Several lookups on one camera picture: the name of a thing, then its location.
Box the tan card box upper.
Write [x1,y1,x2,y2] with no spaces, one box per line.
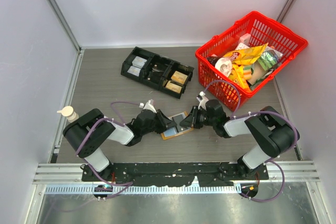
[171,71,188,84]

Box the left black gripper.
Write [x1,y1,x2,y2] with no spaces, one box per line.
[141,109,177,136]

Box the yellow chips bag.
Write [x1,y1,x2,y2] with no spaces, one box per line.
[224,43,268,91]

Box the pink white carton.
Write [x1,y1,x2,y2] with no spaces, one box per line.
[239,33,251,46]

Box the red plastic shopping basket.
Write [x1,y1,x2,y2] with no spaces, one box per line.
[195,11,308,110]

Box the white perforated cable duct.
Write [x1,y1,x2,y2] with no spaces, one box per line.
[45,184,242,195]

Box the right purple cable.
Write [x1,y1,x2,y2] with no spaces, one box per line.
[203,80,301,203]

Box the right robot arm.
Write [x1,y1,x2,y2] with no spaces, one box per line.
[179,99,300,179]

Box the white paper roll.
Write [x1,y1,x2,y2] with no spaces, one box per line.
[215,57,233,77]

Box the white card box upper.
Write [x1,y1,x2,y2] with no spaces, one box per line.
[132,56,147,69]

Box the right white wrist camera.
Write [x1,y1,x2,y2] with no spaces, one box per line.
[196,91,209,110]

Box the black compartment tray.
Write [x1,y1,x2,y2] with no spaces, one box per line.
[121,47,194,99]

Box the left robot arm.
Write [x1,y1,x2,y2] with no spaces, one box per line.
[63,109,177,181]

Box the orange leather card holder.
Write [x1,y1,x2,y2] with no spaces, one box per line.
[161,111,193,141]

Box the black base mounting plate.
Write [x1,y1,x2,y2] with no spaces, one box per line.
[80,162,269,187]

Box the green foil snack packet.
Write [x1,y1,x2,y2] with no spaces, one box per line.
[257,49,279,71]

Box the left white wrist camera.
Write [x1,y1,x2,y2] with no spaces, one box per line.
[143,99,156,113]

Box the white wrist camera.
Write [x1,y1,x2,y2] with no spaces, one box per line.
[143,99,156,113]
[196,91,209,110]

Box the dark grey credit card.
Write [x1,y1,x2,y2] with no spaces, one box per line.
[173,114,188,133]

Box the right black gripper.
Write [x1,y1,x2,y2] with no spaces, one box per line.
[181,105,216,129]

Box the green soap pump bottle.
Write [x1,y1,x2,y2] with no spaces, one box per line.
[57,106,79,123]

